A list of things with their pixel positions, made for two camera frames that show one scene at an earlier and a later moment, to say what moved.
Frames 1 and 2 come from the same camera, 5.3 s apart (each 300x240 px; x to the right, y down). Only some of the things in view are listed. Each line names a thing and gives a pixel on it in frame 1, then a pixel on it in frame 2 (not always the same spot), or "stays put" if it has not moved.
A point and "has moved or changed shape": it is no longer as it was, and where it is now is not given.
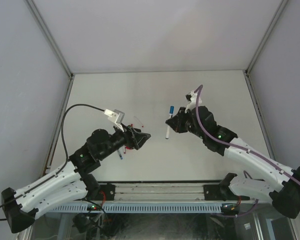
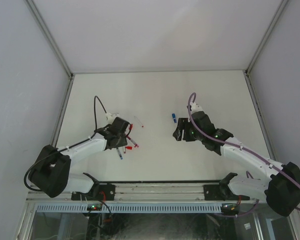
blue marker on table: [120, 154] stays put
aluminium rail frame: [171, 192] stays put
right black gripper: [181, 121] -> [184, 129]
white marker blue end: [171, 112] has moved or changed shape
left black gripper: [134, 140] -> [122, 142]
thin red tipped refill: [142, 125] stays put
